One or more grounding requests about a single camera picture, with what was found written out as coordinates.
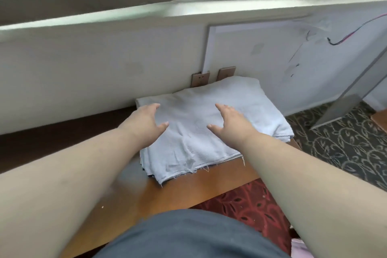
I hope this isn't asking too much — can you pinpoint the person's right hand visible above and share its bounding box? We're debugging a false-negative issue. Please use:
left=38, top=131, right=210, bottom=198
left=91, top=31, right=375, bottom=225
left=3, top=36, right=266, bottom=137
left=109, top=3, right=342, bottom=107
left=207, top=103, right=257, bottom=150

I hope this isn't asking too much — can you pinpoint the person's left hand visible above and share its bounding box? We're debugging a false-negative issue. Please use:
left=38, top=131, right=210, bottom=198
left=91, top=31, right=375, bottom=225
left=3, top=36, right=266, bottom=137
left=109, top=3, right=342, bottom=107
left=117, top=103, right=170, bottom=149

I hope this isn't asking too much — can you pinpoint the person's left forearm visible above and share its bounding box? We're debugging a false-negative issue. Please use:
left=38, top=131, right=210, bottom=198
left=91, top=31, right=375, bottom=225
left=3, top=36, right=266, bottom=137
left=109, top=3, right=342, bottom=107
left=0, top=122, right=143, bottom=258

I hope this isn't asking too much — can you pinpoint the person's right forearm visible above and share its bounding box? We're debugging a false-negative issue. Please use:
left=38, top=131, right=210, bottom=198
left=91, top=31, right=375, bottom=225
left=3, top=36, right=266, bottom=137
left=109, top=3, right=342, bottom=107
left=239, top=132, right=387, bottom=258

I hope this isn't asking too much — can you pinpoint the white folded cloth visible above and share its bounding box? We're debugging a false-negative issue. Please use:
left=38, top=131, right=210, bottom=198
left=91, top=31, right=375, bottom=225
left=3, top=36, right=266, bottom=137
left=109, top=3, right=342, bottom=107
left=135, top=76, right=294, bottom=186

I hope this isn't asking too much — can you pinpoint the white leaning board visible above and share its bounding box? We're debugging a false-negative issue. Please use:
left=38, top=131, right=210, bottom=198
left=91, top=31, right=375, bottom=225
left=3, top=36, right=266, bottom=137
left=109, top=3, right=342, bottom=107
left=202, top=17, right=387, bottom=117

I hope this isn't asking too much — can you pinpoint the red patterned rug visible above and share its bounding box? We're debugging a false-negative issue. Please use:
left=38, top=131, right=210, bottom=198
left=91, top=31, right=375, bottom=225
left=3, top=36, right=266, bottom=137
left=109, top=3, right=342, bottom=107
left=190, top=178, right=300, bottom=258

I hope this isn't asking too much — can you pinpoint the person's dark grey clothing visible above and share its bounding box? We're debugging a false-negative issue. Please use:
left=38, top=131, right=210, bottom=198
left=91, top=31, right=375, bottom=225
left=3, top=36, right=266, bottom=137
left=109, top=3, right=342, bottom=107
left=92, top=209, right=292, bottom=258

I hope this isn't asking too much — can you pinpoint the grey window sill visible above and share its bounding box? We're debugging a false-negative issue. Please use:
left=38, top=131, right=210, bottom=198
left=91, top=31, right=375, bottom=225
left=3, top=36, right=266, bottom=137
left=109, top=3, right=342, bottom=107
left=0, top=0, right=387, bottom=31

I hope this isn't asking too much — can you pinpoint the grey metal leaning panel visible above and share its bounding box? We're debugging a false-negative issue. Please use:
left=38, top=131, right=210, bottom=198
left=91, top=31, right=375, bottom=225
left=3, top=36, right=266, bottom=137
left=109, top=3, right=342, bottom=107
left=310, top=48, right=387, bottom=130

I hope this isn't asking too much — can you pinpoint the brown wall socket plate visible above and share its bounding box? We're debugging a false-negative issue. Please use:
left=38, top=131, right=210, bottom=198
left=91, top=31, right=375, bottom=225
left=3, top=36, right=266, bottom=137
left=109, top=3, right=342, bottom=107
left=216, top=66, right=236, bottom=82
left=191, top=71, right=210, bottom=88

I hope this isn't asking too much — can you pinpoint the pink and black cable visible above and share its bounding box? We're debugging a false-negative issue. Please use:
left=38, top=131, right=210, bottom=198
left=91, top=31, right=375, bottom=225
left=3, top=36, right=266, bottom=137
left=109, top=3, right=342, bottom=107
left=327, top=14, right=387, bottom=46

